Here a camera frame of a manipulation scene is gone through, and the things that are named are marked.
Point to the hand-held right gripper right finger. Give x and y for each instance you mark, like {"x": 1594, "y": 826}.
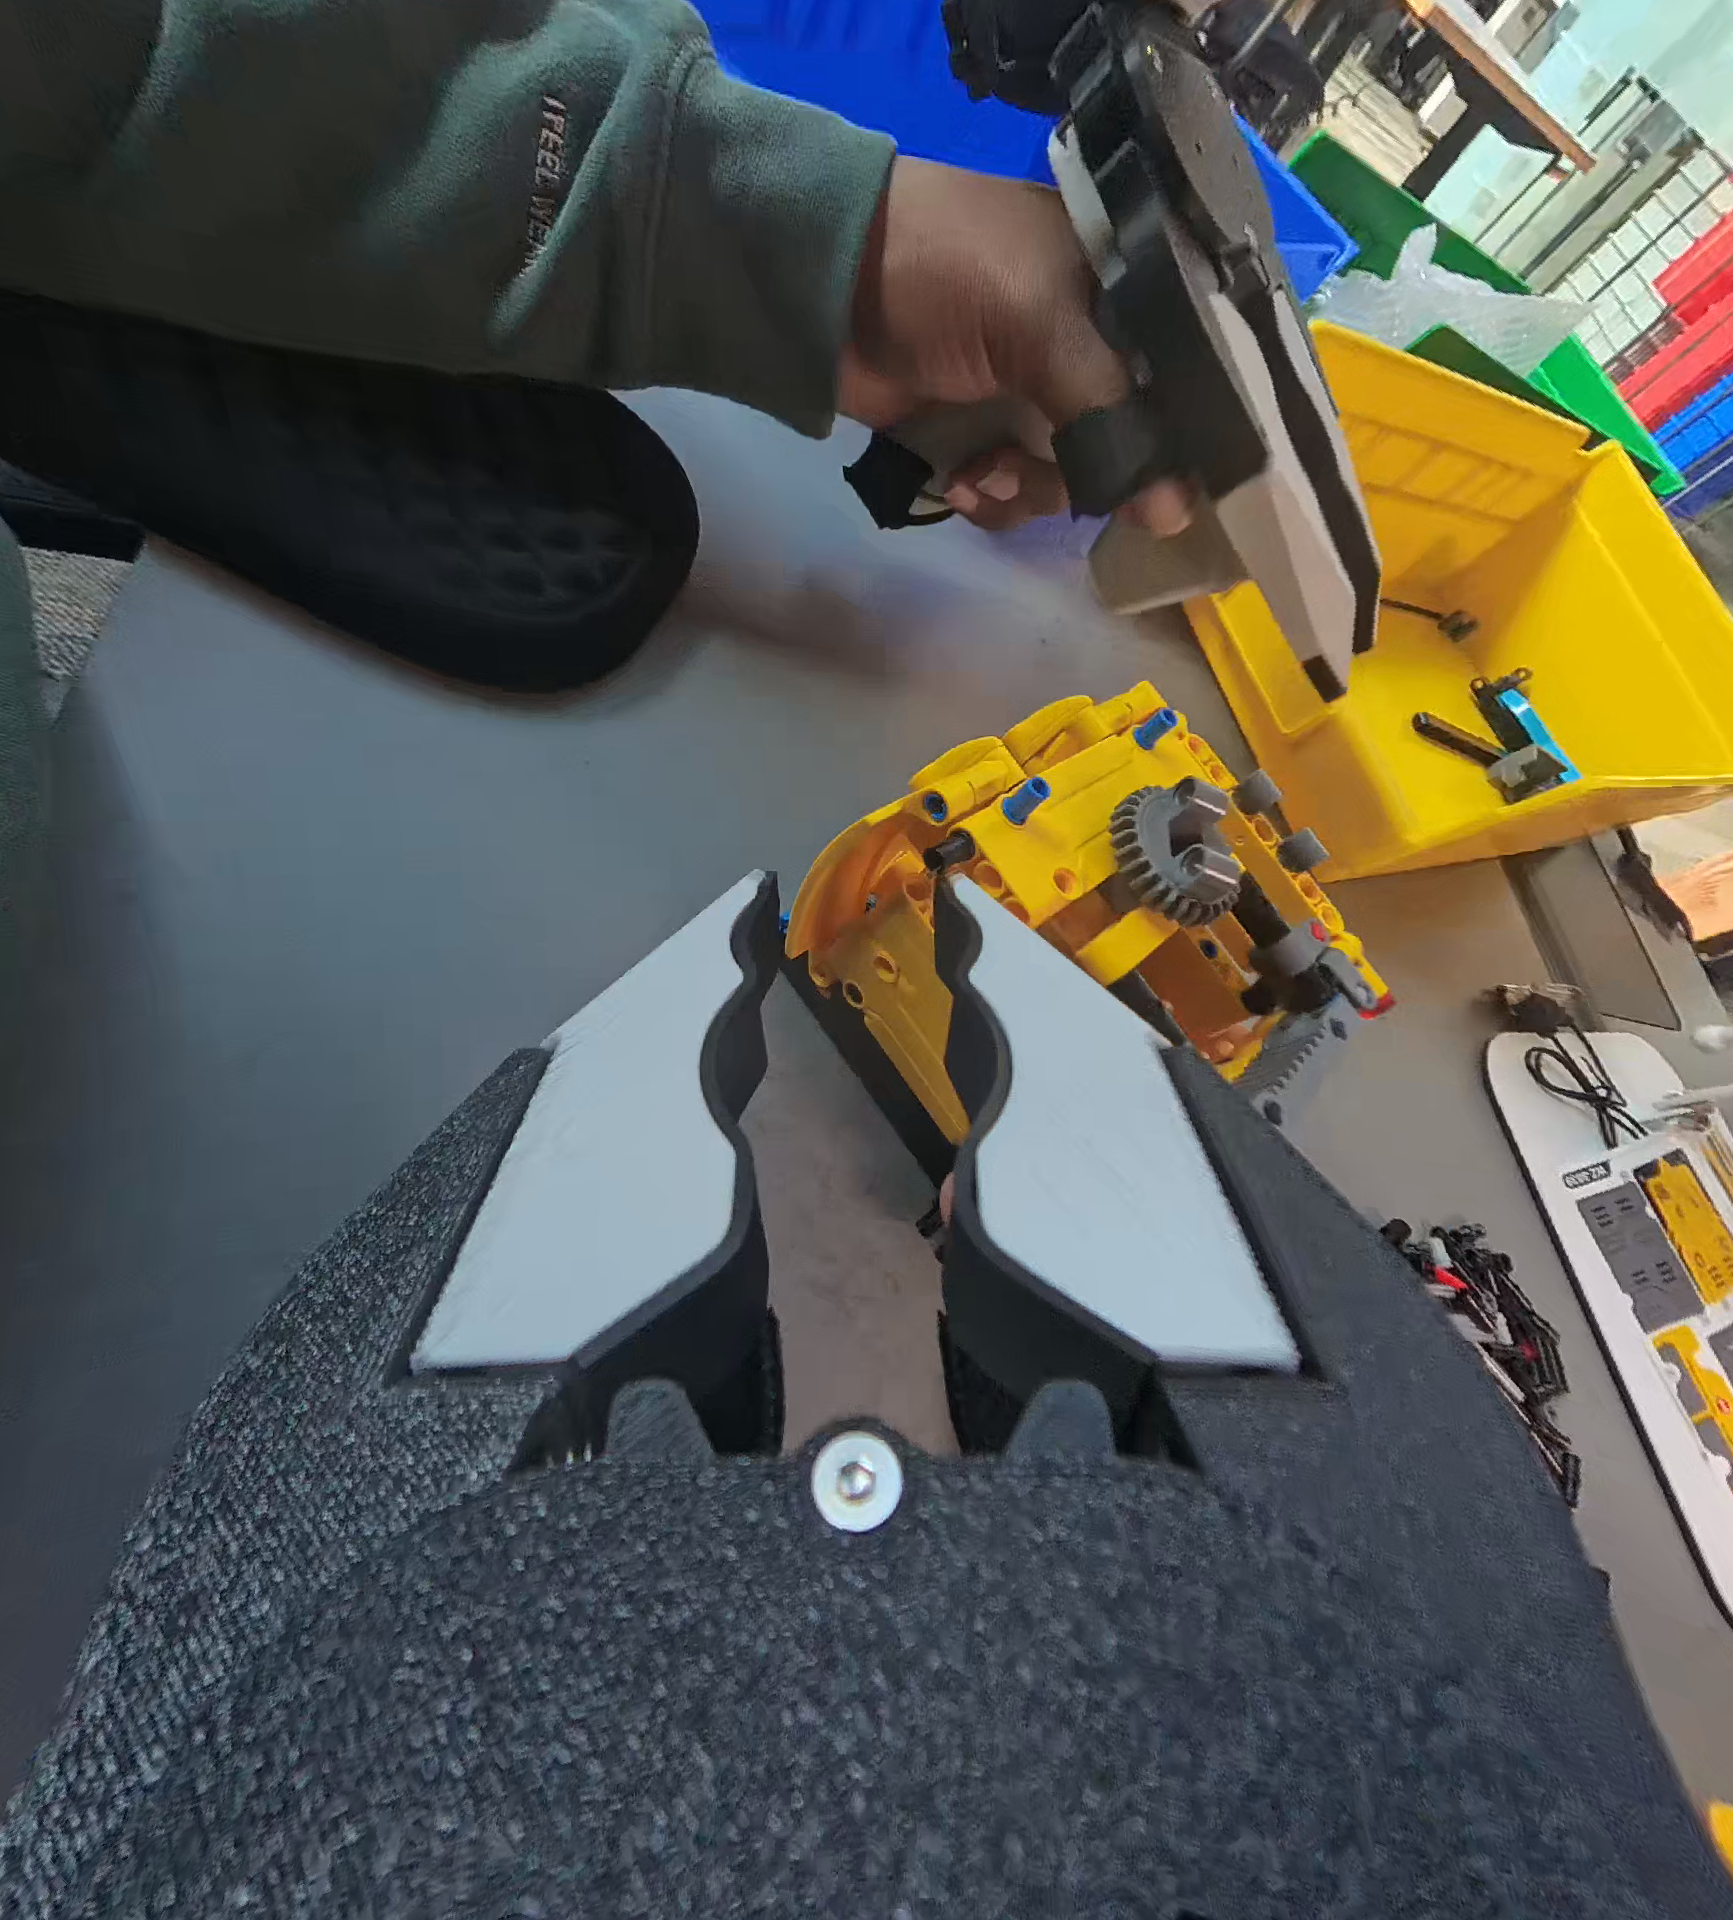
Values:
{"x": 1106, "y": 1203}

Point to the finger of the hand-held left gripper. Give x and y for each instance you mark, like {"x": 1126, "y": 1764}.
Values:
{"x": 1278, "y": 452}
{"x": 1352, "y": 554}

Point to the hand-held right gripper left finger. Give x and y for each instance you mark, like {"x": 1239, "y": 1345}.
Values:
{"x": 594, "y": 1203}

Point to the yellow lego vehicle model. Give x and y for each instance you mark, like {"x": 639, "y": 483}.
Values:
{"x": 1059, "y": 808}

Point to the pile of small lego pins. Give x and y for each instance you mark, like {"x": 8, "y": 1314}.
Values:
{"x": 1494, "y": 1320}

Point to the person's left forearm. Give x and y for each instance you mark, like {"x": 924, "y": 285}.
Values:
{"x": 357, "y": 179}

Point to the blue and grey lego assembly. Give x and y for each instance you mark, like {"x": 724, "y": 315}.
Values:
{"x": 1535, "y": 738}

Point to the lego sticker sheet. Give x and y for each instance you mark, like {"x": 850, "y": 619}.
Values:
{"x": 1691, "y": 1243}

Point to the person's left hand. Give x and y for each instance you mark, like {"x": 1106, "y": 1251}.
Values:
{"x": 955, "y": 303}

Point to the green plastic storage bin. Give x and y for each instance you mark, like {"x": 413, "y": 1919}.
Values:
{"x": 1599, "y": 404}
{"x": 1377, "y": 193}

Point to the clear bubble wrap sheet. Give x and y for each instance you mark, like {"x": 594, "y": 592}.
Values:
{"x": 1466, "y": 293}

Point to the blue plastic storage bin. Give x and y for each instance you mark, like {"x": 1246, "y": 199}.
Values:
{"x": 869, "y": 76}

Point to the wooden top office desk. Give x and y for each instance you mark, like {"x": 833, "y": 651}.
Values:
{"x": 1494, "y": 76}

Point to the stack of coloured crates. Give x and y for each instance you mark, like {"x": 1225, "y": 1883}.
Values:
{"x": 1721, "y": 303}

